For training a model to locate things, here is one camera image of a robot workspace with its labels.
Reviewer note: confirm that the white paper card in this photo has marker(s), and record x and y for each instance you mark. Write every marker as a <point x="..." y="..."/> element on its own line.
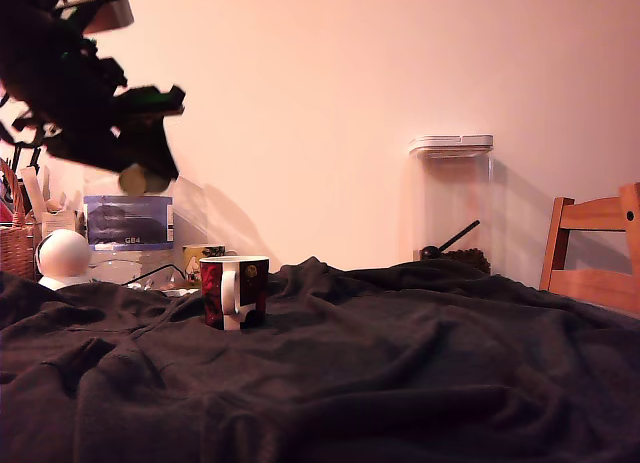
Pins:
<point x="57" y="224"/>

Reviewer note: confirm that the yellow mug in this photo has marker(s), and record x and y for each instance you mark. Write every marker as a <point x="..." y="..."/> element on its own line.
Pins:
<point x="192" y="263"/>

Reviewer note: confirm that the clear jar with white lid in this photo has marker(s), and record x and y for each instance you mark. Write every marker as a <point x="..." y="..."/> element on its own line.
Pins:
<point x="452" y="203"/>

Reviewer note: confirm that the small white round camera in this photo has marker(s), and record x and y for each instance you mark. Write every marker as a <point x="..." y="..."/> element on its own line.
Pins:
<point x="64" y="258"/>

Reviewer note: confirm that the wooden chair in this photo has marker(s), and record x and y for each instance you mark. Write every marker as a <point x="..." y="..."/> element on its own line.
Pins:
<point x="595" y="283"/>

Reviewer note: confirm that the black scoop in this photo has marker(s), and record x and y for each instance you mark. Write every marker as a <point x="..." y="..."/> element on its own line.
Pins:
<point x="445" y="248"/>

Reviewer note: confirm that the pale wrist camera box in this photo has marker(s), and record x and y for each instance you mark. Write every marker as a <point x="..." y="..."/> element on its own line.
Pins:
<point x="112" y="13"/>

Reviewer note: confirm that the wicker basket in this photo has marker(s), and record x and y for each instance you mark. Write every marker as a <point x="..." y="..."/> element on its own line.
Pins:
<point x="17" y="248"/>

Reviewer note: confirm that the dark table cloth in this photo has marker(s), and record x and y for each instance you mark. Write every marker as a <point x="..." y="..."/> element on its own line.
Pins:
<point x="350" y="373"/>

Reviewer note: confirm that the dark red patterned mug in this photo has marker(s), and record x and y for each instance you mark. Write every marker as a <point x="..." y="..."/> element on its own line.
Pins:
<point x="235" y="293"/>

